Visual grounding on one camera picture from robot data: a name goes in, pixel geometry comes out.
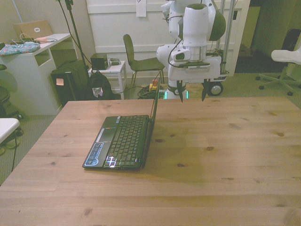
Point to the white rounded table top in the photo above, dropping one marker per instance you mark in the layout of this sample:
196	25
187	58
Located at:
7	127

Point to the white cart wheel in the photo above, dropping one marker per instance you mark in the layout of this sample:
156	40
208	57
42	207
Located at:
216	89

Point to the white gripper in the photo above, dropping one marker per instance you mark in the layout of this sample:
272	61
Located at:
215	69

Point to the black backpack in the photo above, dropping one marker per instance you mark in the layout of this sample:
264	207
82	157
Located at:
98	82

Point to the small white side table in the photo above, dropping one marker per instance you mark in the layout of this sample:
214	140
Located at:
117	68

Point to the red emergency stop button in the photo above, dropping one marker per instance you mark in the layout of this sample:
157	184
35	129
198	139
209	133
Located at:
154	82

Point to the white swivel office chair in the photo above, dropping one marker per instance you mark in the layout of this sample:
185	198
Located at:
285	56

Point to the white desk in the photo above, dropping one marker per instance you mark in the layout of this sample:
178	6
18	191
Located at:
23	77

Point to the black office chair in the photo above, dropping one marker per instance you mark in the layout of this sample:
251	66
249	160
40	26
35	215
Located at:
4	99

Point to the black Asus laptop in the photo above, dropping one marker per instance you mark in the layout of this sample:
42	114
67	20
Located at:
124	141

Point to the black computer tower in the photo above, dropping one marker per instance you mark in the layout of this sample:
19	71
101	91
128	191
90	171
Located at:
68	87

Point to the black chair backrest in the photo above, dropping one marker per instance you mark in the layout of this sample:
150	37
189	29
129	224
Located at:
291	40

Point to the black box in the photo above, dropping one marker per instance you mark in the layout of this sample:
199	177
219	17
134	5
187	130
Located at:
98	61

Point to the beige shoe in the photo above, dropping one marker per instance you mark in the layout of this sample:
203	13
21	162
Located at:
11	144

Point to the black camera stand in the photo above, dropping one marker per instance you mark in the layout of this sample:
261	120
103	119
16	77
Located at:
75	30

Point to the dark green chair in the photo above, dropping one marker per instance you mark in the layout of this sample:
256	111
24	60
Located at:
129	50

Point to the pink flat object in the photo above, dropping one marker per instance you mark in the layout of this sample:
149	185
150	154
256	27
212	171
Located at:
41	39

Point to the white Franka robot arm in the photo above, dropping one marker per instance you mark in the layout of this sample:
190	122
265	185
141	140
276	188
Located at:
195	28

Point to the small grey device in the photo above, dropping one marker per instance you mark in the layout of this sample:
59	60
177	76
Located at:
114	61

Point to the patterned fabric pouch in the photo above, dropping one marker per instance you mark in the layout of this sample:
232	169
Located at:
18	48

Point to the aluminium frame pole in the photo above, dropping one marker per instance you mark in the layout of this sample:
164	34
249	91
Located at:
227	35

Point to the white paper sheet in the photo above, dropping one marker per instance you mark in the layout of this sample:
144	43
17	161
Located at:
141	9

